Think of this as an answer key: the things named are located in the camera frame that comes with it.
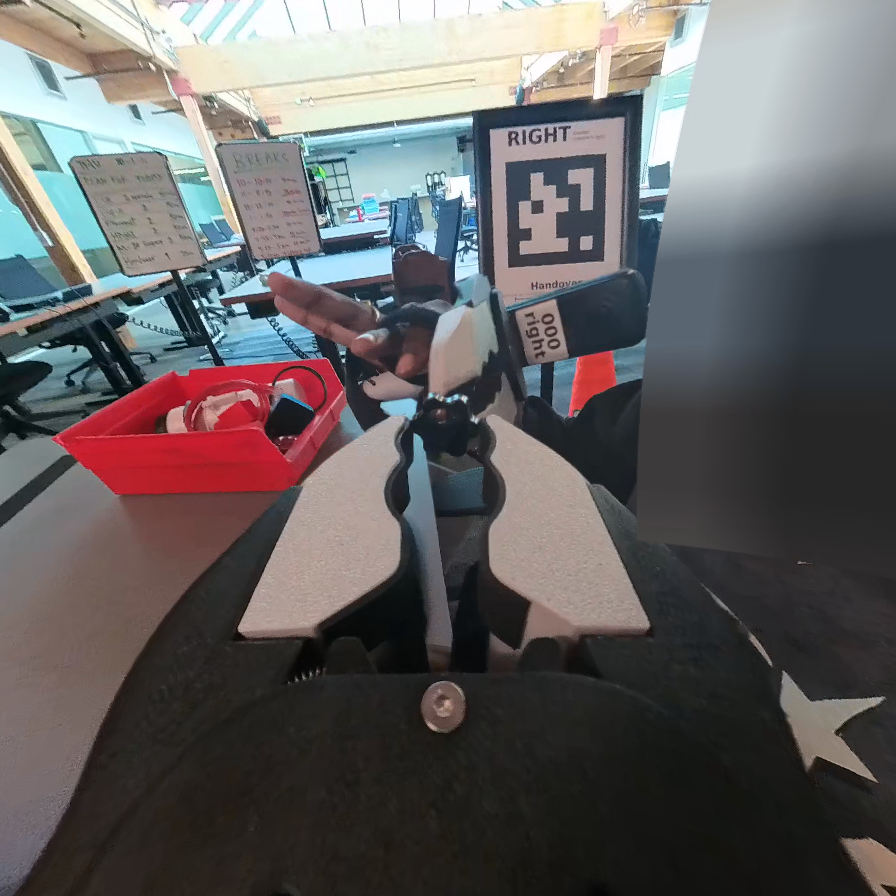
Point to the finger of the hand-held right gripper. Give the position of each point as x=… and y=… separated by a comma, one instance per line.
x=462, y=343

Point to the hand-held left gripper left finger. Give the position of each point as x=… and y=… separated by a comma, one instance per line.
x=329, y=553

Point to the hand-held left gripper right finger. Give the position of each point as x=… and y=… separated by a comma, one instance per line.
x=567, y=553

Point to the black star knob screw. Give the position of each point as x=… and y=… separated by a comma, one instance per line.
x=448, y=427

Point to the person's right hand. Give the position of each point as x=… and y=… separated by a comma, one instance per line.
x=329, y=311

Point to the orange traffic cone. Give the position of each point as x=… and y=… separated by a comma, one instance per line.
x=593, y=381

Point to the framed tag sign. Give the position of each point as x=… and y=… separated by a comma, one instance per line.
x=560, y=210

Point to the black office chair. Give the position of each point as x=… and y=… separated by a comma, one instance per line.
x=35, y=280
x=21, y=392
x=449, y=227
x=404, y=222

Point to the black blue-edged device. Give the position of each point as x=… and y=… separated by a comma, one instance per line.
x=287, y=420

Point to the grey-topped office desk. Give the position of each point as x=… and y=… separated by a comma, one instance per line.
x=329, y=269

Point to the white power adapter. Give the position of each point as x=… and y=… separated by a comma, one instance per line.
x=287, y=388

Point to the clear tubing coil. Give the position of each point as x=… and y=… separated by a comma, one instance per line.
x=231, y=402

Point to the red plastic bin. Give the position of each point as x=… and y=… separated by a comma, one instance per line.
x=175, y=455

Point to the black printed sweatshirt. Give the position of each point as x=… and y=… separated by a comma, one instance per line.
x=770, y=616

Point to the whiteboard on black stand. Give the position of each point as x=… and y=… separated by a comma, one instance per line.
x=269, y=199
x=136, y=210

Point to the brown-edged office desk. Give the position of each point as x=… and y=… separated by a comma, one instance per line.
x=105, y=294

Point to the wooden support post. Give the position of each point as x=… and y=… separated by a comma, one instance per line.
x=42, y=203

